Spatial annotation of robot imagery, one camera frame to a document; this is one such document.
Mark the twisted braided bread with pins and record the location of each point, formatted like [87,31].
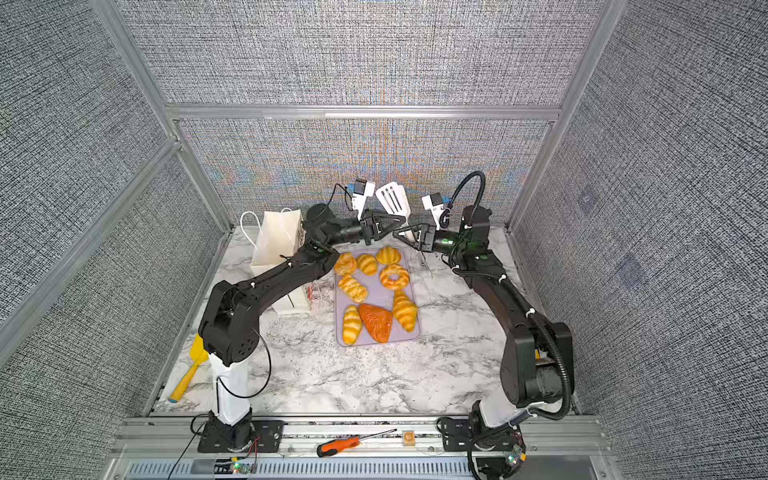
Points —
[353,289]

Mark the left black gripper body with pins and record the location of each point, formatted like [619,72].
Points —
[360,233]

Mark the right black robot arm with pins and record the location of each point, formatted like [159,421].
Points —
[537,366]

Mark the small striped bun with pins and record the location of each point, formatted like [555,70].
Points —
[367,264]

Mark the ring doughnut bread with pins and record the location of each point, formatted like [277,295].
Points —
[394,277]

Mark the orange triangular pastry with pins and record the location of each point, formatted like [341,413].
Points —
[377,321]

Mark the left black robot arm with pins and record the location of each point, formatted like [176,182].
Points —
[229,328]

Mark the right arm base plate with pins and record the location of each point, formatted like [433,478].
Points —
[463,434]

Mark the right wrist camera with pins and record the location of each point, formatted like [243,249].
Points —
[437,205]

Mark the orange handled screwdriver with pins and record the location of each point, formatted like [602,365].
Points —
[334,447]

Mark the striped round bun top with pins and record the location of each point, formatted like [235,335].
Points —
[388,255]

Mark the yellow toy shovel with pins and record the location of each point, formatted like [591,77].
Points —
[198,355]

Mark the aluminium front rail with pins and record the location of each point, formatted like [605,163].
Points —
[164,447]

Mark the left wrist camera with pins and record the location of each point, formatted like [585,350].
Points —
[361,190]

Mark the long striped croissant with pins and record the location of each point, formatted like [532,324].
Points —
[404,311]

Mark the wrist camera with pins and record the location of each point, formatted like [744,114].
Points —
[437,205]
[361,190]

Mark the white food tongs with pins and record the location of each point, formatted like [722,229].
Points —
[393,198]

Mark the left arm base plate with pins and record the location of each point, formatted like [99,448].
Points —
[263,436]

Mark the striped oval bread left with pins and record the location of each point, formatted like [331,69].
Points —
[351,325]

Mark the white floral paper bag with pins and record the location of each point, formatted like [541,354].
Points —
[280,234]

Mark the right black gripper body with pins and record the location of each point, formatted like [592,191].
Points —
[439,243]

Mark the lilac plastic tray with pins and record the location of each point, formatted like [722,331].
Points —
[378,296]

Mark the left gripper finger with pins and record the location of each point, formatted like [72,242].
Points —
[386,219]
[390,233]

